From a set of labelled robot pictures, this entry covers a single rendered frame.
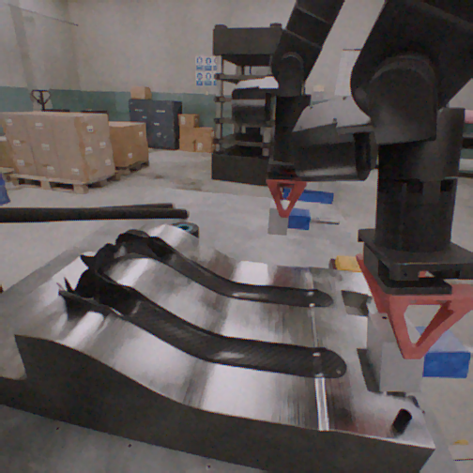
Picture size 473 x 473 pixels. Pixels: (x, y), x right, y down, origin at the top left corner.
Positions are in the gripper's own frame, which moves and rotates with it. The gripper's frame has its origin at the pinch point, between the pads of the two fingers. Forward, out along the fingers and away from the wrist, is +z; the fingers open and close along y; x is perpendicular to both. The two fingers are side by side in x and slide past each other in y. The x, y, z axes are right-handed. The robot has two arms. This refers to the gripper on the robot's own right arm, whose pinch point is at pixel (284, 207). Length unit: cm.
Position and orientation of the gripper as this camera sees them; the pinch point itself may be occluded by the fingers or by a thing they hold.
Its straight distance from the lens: 53.3
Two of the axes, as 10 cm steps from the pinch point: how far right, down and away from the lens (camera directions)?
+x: 9.8, 0.8, -1.6
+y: -1.8, 4.2, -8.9
